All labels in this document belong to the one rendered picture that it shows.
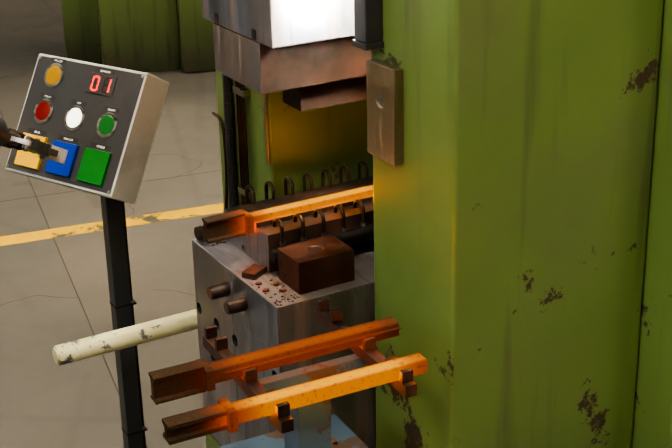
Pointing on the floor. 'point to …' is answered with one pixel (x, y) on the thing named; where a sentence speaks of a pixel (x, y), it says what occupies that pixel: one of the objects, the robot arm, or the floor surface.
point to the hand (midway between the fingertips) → (52, 152)
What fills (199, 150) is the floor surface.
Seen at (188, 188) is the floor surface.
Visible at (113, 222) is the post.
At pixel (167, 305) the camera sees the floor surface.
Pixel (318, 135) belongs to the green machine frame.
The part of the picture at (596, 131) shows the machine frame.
